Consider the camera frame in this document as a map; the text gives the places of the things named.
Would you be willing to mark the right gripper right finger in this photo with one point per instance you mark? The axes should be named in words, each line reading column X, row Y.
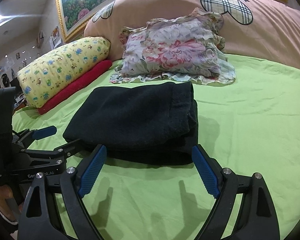
column 256, row 219

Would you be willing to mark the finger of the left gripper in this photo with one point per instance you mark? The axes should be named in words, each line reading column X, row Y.
column 44, row 132

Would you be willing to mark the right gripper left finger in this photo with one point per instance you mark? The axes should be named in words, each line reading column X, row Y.
column 40, row 218

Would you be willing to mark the black knit pants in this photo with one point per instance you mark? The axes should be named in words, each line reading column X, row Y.
column 150, row 124

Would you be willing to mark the person's left hand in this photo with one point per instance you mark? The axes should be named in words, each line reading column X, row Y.
column 6, row 214

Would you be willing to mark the red fleece blanket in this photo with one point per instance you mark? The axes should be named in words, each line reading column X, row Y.
column 80, row 83

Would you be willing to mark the yellow cartoon print pillow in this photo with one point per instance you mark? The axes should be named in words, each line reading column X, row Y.
column 49, row 74

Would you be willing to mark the green bed sheet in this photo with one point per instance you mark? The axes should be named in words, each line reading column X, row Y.
column 252, row 125

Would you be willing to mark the floral ruffled pillow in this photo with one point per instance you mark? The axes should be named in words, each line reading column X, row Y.
column 187, row 48

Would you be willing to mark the pink plaid-heart quilt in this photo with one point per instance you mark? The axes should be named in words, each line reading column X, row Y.
column 264, row 29

